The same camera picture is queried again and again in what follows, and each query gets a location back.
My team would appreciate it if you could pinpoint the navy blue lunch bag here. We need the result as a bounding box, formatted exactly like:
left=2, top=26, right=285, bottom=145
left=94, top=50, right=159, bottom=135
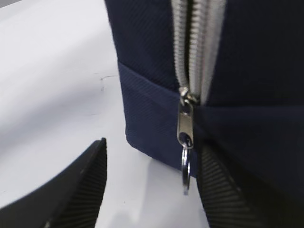
left=105, top=0, right=304, bottom=204

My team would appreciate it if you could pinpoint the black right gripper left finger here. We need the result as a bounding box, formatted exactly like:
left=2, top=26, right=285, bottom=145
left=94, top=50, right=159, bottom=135
left=0, top=138, right=107, bottom=228

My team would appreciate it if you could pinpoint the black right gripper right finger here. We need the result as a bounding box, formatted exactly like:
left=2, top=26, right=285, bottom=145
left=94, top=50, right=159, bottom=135
left=197, top=141, right=304, bottom=228

